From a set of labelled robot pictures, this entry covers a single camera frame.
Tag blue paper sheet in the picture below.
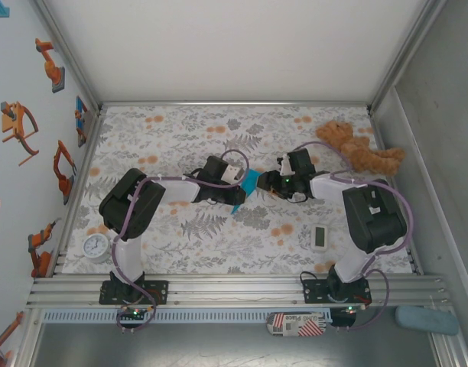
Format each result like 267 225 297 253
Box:
230 167 264 216

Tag aluminium frame post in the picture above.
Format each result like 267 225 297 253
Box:
31 0 105 114
366 0 449 115

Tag small LED circuit board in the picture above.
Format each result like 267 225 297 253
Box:
339 304 367 317
119 305 151 320

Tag brown teddy bear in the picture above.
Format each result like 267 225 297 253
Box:
314 120 406 177

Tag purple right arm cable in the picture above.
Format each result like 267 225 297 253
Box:
293 141 414 332

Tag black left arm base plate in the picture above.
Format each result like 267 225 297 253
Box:
99 280 170 306

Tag thin aluminium crossbar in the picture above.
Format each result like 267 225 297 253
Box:
102 100 371 109

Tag newspaper print pencil case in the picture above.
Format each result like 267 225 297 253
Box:
266 312 329 339

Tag orange curved machine sticker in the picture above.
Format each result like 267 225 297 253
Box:
0 101 40 166

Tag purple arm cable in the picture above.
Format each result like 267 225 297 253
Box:
110 148 252 333
293 141 414 332

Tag floral print table mat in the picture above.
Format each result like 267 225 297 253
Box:
61 103 414 276

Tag aluminium side rail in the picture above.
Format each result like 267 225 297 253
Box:
369 109 424 276
50 109 107 276

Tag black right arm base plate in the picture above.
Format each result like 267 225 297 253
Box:
302 278 372 306

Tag blue and orange sticker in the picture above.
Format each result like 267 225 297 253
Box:
75 95 96 148

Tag blue sponge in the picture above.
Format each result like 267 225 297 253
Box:
395 304 460 336

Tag thin black wire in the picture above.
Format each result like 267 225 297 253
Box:
301 265 333 286

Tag white round clock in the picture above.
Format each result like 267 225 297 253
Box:
83 233 112 264

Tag white digital timer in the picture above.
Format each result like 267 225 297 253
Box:
309 225 330 253

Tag white slotted cable duct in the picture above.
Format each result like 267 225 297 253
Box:
42 309 334 323

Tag wide aluminium frame rail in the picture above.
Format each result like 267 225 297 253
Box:
25 273 455 309

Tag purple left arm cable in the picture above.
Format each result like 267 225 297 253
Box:
110 148 252 333

